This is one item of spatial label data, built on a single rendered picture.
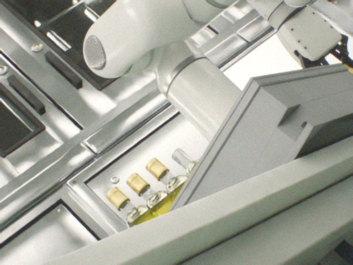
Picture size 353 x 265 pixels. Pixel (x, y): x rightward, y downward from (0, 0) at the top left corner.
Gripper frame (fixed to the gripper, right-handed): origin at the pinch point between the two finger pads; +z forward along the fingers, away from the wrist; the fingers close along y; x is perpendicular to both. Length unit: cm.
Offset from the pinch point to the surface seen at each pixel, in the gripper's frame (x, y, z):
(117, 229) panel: -43, 44, -11
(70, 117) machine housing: -57, 30, -44
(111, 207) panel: -45, 41, -16
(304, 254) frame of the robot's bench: 37, 51, 18
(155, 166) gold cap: -30.1, 31.5, -14.4
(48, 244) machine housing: -49, 57, -19
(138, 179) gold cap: -30.1, 36.6, -14.5
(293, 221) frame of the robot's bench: 36, 49, 14
